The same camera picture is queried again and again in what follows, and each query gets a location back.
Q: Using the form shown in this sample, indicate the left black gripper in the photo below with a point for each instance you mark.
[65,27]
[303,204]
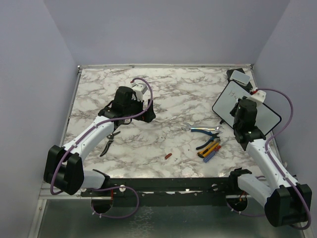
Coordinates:
[149,115]

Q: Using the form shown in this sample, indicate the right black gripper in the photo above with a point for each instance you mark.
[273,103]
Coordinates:
[238,103]

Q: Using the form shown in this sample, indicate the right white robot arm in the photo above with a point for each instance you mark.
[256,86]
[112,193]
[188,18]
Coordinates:
[284,199]

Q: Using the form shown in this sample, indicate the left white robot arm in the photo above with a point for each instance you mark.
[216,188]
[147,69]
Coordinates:
[64,166]

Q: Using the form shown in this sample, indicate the black framed whiteboard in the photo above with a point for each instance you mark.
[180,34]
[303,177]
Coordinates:
[266,120]

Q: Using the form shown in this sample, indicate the silver open-end wrench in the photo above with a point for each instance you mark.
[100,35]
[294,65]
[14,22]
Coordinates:
[217,129]

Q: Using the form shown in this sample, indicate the yellow utility knife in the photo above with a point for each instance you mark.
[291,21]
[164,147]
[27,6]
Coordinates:
[208,149]

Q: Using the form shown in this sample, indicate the red blue screwdriver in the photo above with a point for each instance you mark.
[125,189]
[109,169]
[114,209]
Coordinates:
[208,157]

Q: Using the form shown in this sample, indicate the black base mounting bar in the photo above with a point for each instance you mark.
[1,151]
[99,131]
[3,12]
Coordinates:
[162,192]

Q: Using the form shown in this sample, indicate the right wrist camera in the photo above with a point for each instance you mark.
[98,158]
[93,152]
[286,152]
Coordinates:
[257,96]

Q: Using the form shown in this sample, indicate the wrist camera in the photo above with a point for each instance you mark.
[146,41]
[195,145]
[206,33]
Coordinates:
[139,90]
[257,96]

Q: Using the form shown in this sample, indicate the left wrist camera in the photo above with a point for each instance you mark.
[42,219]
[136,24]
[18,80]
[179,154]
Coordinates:
[139,90]

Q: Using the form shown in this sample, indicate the white network switch box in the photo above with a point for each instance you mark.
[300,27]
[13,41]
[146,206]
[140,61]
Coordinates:
[240,78]

